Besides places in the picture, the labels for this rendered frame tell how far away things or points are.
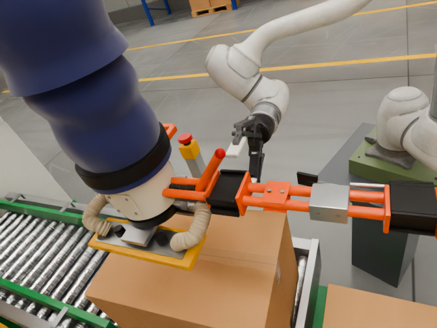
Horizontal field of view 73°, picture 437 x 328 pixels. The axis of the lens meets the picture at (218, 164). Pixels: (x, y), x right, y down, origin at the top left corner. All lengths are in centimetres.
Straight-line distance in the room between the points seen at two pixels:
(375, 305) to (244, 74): 94
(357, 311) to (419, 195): 76
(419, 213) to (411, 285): 143
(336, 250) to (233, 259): 120
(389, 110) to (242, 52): 60
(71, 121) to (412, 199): 62
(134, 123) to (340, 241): 170
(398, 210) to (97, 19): 60
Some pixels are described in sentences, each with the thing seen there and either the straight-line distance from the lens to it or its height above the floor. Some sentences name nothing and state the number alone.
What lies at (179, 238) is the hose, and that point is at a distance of 71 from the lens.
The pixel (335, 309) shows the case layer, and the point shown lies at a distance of 129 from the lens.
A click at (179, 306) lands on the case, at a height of 95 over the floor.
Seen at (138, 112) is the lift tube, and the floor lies 148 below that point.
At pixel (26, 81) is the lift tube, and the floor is 162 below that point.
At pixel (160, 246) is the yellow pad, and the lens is 78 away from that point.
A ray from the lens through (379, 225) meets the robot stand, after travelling 160.
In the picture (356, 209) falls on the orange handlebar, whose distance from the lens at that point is 59.
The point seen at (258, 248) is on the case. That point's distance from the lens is 95.
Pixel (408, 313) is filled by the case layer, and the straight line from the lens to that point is 132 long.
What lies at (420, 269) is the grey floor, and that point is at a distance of 206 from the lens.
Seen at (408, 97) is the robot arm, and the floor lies 111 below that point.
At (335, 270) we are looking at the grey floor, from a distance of 199.
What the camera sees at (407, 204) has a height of 129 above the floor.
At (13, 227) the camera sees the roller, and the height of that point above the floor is 53.
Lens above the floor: 173
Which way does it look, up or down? 38 degrees down
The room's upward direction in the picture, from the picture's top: 20 degrees counter-clockwise
